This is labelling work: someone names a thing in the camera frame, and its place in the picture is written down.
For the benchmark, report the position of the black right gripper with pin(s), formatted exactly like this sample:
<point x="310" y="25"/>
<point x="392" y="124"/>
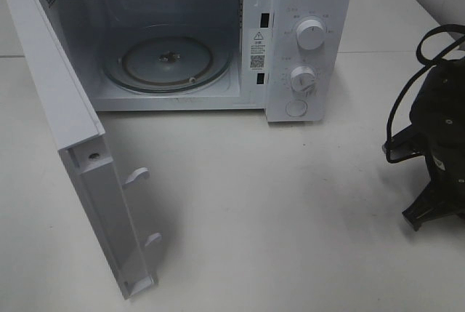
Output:
<point x="444" y="195"/>

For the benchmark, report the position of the round door release button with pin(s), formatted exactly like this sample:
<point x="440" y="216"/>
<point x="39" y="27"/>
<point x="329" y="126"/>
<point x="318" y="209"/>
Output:
<point x="296" y="108"/>

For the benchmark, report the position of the white microwave knob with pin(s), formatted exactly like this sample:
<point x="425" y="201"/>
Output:
<point x="310" y="33"/>
<point x="303" y="79"/>

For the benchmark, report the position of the white microwave door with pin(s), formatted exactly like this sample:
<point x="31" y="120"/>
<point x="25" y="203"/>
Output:
<point x="81" y="143"/>

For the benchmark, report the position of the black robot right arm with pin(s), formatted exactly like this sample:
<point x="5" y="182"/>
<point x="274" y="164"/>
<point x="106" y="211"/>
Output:
<point x="438" y="114"/>

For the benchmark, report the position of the glass microwave turntable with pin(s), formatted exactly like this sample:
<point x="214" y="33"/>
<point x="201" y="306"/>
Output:
<point x="165" y="59"/>

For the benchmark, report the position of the white microwave oven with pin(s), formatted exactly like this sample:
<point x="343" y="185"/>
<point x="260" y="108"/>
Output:
<point x="259" y="76"/>

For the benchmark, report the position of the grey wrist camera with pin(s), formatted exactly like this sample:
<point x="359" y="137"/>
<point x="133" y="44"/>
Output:
<point x="406" y="144"/>

